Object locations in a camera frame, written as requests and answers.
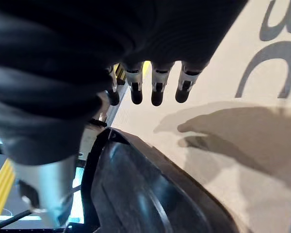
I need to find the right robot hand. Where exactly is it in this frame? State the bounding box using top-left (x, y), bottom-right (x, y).
top-left (0, 0), bottom-right (248, 229)

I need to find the black sole-shaped part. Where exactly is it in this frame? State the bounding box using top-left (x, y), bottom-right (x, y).
top-left (80, 127), bottom-right (242, 233)

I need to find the yellow shelf beam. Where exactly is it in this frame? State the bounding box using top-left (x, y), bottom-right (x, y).
top-left (0, 159), bottom-right (16, 230)

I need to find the white box with dark lettering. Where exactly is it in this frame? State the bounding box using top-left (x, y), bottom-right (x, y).
top-left (110, 0), bottom-right (291, 233)

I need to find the yellow black striped post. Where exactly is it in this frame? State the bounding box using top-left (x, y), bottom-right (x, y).
top-left (114, 62), bottom-right (127, 85)

